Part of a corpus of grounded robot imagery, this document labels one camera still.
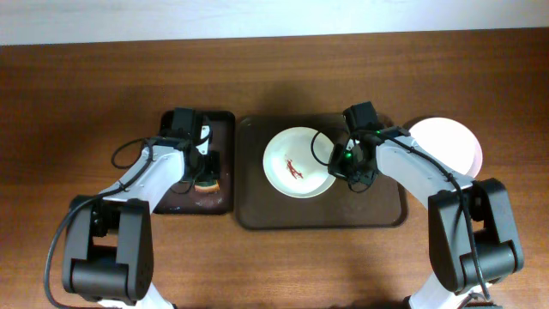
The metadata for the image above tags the white plate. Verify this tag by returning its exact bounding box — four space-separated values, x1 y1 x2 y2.
262 127 335 199
409 117 483 178

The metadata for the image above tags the green and orange sponge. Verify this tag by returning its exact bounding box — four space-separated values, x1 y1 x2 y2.
194 179 220 193

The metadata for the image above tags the small black tray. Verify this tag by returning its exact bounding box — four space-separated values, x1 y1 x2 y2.
154 111 235 215

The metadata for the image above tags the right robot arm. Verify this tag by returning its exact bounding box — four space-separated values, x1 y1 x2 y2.
327 102 525 308

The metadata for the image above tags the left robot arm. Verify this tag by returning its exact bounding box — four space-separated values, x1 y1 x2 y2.
54 108 214 308

